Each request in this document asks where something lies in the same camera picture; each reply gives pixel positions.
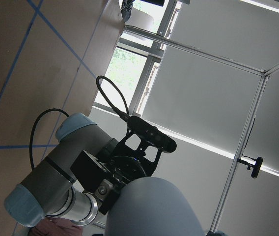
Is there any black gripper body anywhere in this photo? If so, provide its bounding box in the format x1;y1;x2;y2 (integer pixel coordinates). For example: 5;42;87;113
70;138;163;214

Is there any light blue plastic cup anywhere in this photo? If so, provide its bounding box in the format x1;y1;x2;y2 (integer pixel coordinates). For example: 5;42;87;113
105;177;204;236

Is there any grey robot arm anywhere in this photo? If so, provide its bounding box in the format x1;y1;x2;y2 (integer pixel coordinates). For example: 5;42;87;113
4;113;176;227

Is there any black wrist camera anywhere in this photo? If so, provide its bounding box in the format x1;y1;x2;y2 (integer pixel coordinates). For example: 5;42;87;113
127;116;177;153

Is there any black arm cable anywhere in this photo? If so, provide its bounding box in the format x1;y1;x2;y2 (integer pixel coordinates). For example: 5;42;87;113
29;108;70;171

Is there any black camera cable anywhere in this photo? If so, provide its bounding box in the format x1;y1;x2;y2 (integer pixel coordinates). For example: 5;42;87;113
96;75;131;122

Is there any black camera on frame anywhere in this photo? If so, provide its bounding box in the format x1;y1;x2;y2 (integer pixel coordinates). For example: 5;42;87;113
237;157;263;178

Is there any aluminium frame post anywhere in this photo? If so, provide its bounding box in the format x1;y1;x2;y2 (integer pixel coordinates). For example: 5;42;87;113
210;76;268;232

